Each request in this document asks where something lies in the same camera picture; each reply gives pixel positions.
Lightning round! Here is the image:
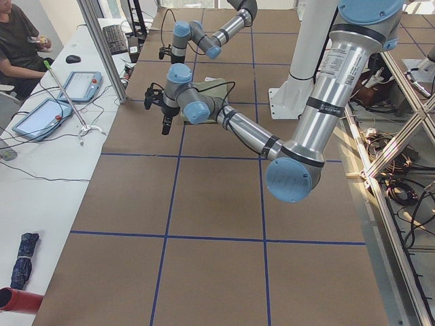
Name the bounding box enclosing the upper teach pendant tablet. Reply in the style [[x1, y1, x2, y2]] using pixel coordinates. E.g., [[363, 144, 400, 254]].
[[63, 71, 102, 103]]

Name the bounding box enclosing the aluminium frame post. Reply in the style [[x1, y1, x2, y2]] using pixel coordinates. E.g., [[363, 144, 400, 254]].
[[77, 0, 126, 104]]

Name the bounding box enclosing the lower teach pendant tablet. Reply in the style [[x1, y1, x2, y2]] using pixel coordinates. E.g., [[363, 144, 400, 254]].
[[12, 98, 73, 141]]

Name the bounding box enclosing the seated person dark shirt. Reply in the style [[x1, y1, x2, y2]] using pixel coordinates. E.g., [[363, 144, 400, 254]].
[[1, 1, 54, 100]]

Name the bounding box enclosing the teach pendant tablet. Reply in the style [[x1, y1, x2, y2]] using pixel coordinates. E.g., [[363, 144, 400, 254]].
[[63, 71, 102, 103], [12, 98, 73, 141]]

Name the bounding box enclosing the white side table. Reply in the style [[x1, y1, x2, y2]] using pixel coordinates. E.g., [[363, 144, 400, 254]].
[[0, 16, 143, 306]]

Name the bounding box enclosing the black computer mouse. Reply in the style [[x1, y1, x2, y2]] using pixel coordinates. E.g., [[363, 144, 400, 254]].
[[65, 54, 82, 64]]

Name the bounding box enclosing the red cylinder object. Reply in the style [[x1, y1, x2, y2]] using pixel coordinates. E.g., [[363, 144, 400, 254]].
[[1, 287, 44, 315]]

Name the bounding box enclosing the metal grabber stick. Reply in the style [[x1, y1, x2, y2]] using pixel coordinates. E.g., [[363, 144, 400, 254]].
[[43, 60, 107, 146]]

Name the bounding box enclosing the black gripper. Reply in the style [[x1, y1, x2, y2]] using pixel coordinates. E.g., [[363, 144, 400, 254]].
[[161, 102, 177, 135], [171, 54, 186, 64]]

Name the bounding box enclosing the black computer keyboard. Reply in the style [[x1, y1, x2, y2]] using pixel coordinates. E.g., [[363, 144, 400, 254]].
[[102, 24, 128, 55]]

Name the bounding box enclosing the olive green long-sleeve shirt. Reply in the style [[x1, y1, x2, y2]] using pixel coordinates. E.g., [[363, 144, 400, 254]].
[[177, 78, 228, 125]]

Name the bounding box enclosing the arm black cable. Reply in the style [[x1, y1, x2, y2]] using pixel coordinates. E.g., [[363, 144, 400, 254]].
[[149, 80, 237, 113], [159, 8, 177, 52]]

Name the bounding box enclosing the dark blue folded cloth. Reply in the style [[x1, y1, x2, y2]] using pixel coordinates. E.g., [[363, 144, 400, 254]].
[[10, 232, 39, 290]]

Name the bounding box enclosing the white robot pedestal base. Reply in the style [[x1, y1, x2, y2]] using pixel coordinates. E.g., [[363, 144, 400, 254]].
[[268, 0, 338, 120]]

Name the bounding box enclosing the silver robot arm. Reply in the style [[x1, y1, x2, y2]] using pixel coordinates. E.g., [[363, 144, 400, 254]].
[[170, 0, 258, 64], [156, 1, 403, 202]]

